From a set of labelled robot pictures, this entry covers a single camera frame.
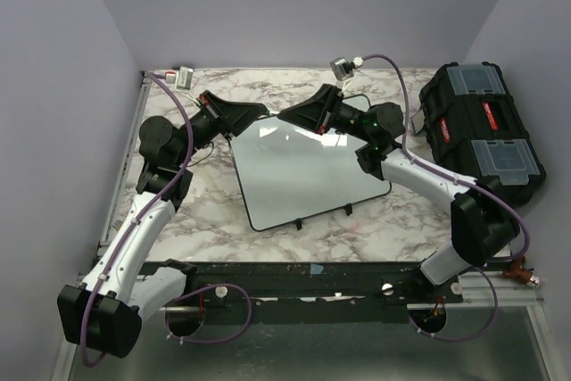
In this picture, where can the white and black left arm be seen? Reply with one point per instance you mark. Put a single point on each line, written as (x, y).
(107, 310)

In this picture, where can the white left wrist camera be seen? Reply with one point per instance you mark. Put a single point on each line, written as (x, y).
(181, 77)

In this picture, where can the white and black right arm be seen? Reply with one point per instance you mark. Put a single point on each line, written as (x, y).
(481, 223)

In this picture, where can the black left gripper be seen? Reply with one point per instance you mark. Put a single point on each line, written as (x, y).
(229, 115)

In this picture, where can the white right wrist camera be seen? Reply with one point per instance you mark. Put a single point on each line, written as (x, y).
(344, 69)

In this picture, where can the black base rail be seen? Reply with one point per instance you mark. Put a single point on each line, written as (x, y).
(229, 293)

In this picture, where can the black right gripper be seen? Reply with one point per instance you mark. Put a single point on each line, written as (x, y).
(317, 113)

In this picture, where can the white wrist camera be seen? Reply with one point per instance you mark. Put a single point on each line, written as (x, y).
(344, 69)
(181, 77)

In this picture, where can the black plastic toolbox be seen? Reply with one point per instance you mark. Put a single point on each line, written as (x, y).
(473, 128)

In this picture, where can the white whiteboard black frame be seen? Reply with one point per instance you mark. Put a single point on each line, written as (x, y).
(287, 174)

